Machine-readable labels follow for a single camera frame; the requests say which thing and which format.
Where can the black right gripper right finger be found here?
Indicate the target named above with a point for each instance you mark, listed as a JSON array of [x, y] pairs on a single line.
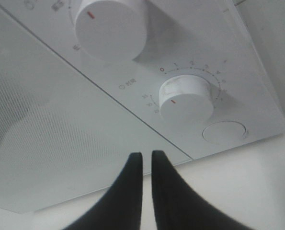
[[178, 207]]

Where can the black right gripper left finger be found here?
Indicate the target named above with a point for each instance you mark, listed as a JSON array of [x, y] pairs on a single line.
[[120, 207]]

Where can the round white door button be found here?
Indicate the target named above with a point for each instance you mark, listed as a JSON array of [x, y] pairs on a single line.
[[224, 132]]

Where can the white microwave door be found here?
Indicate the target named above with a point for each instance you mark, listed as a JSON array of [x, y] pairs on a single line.
[[61, 137]]

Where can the white lower timer knob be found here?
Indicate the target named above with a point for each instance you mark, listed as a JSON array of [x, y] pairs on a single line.
[[186, 98]]

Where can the white microwave oven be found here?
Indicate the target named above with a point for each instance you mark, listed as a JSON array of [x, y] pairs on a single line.
[[205, 38]]

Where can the white upper power knob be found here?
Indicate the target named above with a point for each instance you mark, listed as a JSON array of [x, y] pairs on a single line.
[[112, 30]]

